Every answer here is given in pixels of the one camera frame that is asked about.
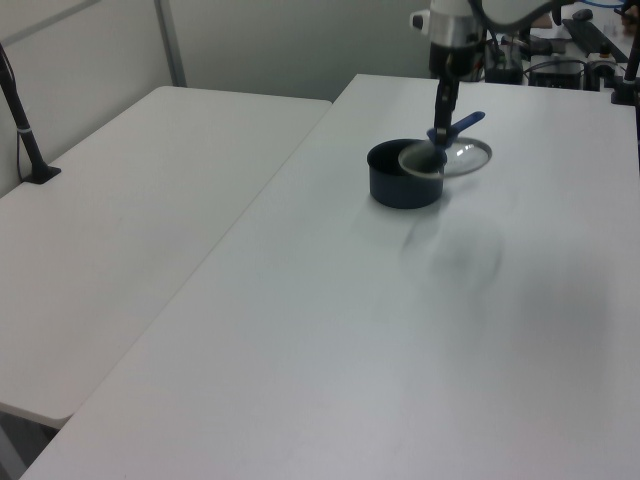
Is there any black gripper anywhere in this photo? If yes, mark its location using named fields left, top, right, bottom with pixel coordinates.
left=428, top=42, right=484, bottom=146

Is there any glass lid with blue knob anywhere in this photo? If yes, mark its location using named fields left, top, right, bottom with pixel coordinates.
left=398, top=126, right=494, bottom=181

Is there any dark blue saucepan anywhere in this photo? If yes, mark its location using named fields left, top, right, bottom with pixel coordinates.
left=366, top=110, right=487, bottom=211

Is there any black electronics box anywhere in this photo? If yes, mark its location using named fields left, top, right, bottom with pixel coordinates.
left=528, top=58, right=587, bottom=90

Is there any black keyboard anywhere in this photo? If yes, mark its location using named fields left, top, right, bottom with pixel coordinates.
left=561, top=18, right=630, bottom=62

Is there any dark device with wires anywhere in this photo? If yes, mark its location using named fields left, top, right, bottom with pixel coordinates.
left=482, top=37, right=524, bottom=85

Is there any black camera pole clamp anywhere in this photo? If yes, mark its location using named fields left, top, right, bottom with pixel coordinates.
left=609, top=37, right=640, bottom=107

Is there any black camera pole with base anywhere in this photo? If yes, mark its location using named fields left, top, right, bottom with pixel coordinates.
left=0, top=42, right=63, bottom=187

